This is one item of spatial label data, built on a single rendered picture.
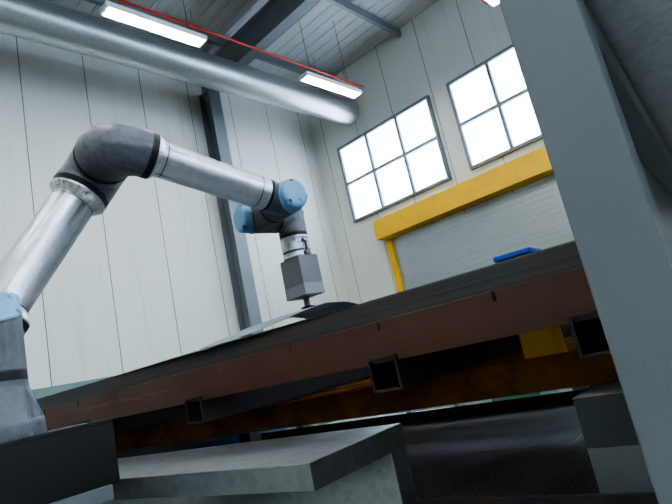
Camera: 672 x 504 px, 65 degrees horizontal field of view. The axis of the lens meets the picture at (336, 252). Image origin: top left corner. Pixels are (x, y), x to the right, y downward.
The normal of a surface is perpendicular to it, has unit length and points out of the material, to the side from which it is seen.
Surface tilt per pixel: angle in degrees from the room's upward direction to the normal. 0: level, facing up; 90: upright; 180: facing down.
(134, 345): 90
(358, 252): 90
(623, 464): 90
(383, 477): 90
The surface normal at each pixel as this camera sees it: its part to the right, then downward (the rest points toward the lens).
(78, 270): 0.70, -0.29
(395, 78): -0.68, 0.00
